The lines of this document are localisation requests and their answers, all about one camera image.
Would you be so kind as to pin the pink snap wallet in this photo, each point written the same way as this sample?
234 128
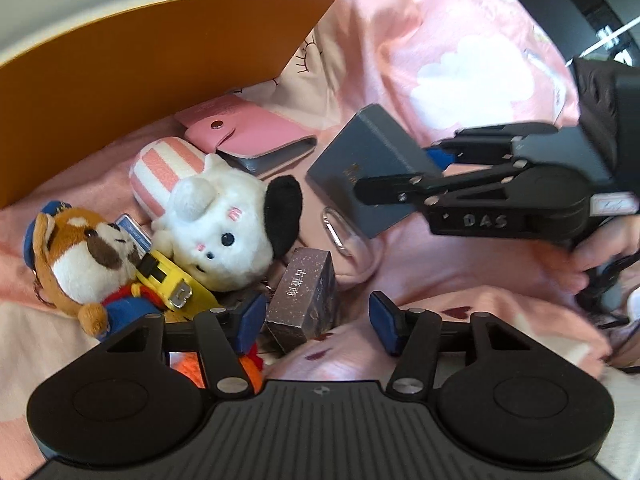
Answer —
246 135

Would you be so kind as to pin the orange storage box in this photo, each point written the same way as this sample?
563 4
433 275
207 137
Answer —
72 95

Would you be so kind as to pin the yellow tape measure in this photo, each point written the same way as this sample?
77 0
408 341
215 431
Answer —
180 293

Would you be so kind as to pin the pink striped plush cushion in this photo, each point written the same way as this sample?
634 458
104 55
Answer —
158 167

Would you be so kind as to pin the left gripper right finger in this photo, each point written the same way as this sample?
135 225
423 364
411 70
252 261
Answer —
427 348

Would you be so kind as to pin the grey blue hardcover box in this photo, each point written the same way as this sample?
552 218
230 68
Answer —
372 144

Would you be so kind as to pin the dark starry small box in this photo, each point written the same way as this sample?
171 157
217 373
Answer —
305 303

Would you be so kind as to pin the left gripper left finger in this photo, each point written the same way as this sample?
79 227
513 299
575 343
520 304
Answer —
211 332

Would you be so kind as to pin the person's right hand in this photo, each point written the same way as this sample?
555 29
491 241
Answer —
617 238

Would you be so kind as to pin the illustrated card box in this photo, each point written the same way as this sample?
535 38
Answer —
142 241

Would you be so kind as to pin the orange knitted toy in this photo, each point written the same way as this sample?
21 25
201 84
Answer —
206 372

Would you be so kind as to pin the white black-eared plush toy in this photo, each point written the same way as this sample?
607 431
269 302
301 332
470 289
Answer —
225 227

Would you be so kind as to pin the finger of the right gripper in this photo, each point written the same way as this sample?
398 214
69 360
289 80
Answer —
415 188
484 146

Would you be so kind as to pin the clear plastic earbuds case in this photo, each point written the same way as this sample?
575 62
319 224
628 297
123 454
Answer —
357 257

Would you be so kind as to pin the pink bedsheet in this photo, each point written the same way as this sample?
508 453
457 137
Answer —
437 66

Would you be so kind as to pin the red panda plush toy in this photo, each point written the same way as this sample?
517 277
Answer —
86 267

